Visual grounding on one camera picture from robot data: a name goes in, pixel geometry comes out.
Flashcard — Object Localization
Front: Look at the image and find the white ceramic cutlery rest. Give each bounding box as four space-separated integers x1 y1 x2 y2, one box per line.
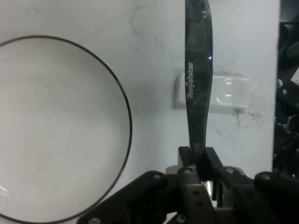
173 72 252 110

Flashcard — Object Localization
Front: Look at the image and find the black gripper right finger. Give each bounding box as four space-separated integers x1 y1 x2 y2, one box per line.
205 147 299 224

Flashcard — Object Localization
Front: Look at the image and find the silver metal table knife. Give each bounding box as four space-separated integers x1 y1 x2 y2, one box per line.
184 0 214 199

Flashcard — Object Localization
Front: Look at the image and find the white plate with black rim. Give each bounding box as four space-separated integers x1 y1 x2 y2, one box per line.
0 35 133 223

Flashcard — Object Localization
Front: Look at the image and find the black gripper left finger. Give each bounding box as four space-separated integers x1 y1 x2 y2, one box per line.
77 146 218 224

